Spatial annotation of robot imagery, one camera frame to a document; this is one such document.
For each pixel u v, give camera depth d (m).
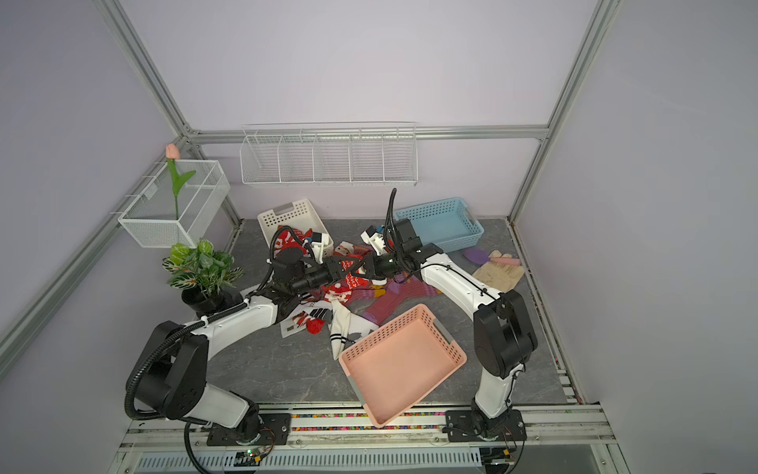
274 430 0.73
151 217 0.77
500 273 1.05
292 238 1.09
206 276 0.76
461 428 0.73
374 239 0.79
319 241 0.77
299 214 1.20
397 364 0.85
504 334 0.47
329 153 0.99
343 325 0.89
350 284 0.79
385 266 0.76
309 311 0.86
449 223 1.19
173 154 0.83
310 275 0.72
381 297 0.97
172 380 0.43
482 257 1.09
